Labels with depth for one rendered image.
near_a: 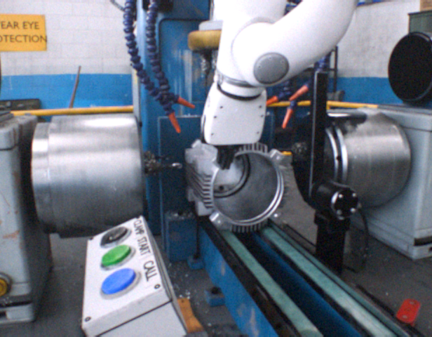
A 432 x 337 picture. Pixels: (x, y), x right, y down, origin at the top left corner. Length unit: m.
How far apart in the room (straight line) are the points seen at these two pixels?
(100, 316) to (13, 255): 0.45
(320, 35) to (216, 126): 0.23
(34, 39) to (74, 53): 0.58
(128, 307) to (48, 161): 0.45
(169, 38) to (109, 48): 4.99
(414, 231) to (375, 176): 0.20
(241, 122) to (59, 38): 5.37
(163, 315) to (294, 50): 0.34
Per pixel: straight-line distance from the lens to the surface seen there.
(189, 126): 0.93
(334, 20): 0.52
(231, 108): 0.62
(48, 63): 5.89
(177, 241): 0.93
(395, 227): 1.08
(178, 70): 1.05
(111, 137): 0.72
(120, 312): 0.31
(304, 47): 0.50
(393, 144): 0.94
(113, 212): 0.72
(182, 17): 1.05
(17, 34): 5.90
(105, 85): 5.98
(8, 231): 0.73
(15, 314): 0.79
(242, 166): 0.97
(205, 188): 0.75
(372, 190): 0.93
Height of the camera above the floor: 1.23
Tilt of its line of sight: 13 degrees down
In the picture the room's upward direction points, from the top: straight up
